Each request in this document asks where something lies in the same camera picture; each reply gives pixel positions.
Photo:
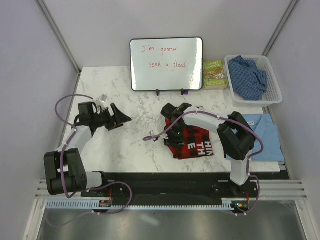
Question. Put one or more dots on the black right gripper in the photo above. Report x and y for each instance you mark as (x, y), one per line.
(176, 142)

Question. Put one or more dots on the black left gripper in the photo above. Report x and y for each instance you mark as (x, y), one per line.
(118, 119)

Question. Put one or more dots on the red black plaid shirt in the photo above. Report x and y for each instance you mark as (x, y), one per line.
(197, 143)

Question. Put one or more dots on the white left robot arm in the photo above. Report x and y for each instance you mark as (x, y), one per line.
(64, 169)

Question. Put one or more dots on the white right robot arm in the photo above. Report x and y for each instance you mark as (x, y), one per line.
(235, 135)

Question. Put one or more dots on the green children's book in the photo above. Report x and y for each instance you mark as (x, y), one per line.
(213, 75)

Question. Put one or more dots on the whiteboard with red writing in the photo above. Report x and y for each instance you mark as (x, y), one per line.
(166, 64)

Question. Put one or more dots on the folded light blue shirt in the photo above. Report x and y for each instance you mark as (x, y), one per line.
(263, 126)

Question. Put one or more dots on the blue checkered shirt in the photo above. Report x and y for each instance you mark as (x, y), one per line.
(247, 80)

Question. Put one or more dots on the white plastic basket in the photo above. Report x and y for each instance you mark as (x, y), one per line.
(273, 93)

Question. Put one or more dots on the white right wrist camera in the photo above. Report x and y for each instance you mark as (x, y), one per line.
(160, 136)

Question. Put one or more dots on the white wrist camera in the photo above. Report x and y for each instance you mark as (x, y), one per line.
(160, 136)
(102, 101)

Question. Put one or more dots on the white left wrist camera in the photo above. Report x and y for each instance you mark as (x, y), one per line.
(102, 101)

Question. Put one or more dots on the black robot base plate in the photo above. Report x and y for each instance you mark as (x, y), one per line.
(169, 188)

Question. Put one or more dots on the white slotted cable duct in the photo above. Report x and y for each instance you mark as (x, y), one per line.
(99, 205)

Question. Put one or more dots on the aluminium frame rail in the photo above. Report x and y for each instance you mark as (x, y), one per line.
(58, 35)

